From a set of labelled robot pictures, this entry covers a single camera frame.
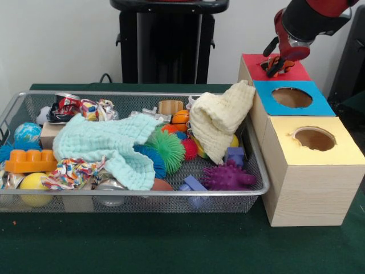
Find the wooden three-hole sorting box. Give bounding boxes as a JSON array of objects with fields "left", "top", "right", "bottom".
[{"left": 236, "top": 53, "right": 365, "bottom": 228}]

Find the blue globe print ball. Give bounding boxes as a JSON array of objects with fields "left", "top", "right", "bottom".
[{"left": 13, "top": 122, "right": 43, "bottom": 143}]

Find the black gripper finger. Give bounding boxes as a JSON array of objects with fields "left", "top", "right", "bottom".
[
  {"left": 262, "top": 36, "right": 282, "bottom": 58},
  {"left": 266, "top": 56, "right": 286, "bottom": 78}
]

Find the colourful crumpled cloth ball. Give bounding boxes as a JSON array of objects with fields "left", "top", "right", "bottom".
[
  {"left": 41, "top": 156, "right": 107, "bottom": 191},
  {"left": 79, "top": 98, "right": 115, "bottom": 122}
]

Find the mint green muslin cloth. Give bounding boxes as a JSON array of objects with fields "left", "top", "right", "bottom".
[{"left": 52, "top": 113, "right": 165, "bottom": 191}]

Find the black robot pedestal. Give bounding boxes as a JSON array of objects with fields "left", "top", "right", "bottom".
[{"left": 109, "top": 0, "right": 230, "bottom": 84}]

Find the dark green table cloth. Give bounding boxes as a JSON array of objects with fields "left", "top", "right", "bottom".
[
  {"left": 329, "top": 91, "right": 365, "bottom": 138},
  {"left": 0, "top": 82, "right": 365, "bottom": 274}
]

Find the black chair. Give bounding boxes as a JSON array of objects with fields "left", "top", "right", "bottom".
[{"left": 327, "top": 5, "right": 365, "bottom": 99}]

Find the orange striped plush tiger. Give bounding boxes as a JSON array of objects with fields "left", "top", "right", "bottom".
[{"left": 260, "top": 55, "right": 297, "bottom": 78}]

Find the small orange basketball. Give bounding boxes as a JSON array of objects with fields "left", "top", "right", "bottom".
[{"left": 170, "top": 110, "right": 190, "bottom": 132}]

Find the orange pegged toy block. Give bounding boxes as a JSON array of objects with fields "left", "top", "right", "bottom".
[{"left": 4, "top": 149, "right": 58, "bottom": 174}]

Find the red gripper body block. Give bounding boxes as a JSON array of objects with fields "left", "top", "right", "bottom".
[{"left": 274, "top": 7, "right": 311, "bottom": 63}]

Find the yellow smooth ball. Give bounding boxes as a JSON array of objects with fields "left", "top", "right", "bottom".
[{"left": 18, "top": 172, "right": 54, "bottom": 208}]

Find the silver wire mesh bin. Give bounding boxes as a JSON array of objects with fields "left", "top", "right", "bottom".
[{"left": 0, "top": 90, "right": 271, "bottom": 213}]

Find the purple knobbly rubber ball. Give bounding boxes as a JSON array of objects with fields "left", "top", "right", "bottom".
[{"left": 199, "top": 158, "right": 258, "bottom": 191}]

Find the green spiky puffer ball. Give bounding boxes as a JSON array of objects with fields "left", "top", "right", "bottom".
[{"left": 150, "top": 130, "right": 186, "bottom": 175}]

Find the cream muslin cloth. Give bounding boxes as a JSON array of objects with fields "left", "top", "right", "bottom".
[{"left": 188, "top": 79, "right": 257, "bottom": 166}]

